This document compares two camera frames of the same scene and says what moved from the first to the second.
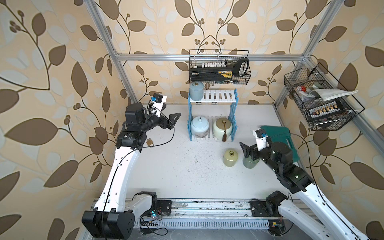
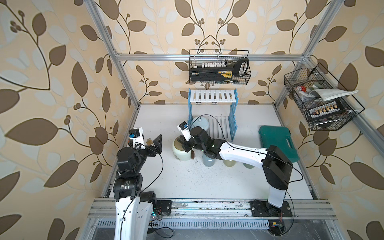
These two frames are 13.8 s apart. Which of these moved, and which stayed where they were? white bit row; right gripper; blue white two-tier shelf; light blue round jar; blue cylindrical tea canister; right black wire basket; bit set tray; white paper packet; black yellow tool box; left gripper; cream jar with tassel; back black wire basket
Moved: cream jar with tassel; left gripper; right gripper; blue cylindrical tea canister
Stayed: white bit row; black yellow tool box; blue white two-tier shelf; back black wire basket; white paper packet; bit set tray; light blue round jar; right black wire basket
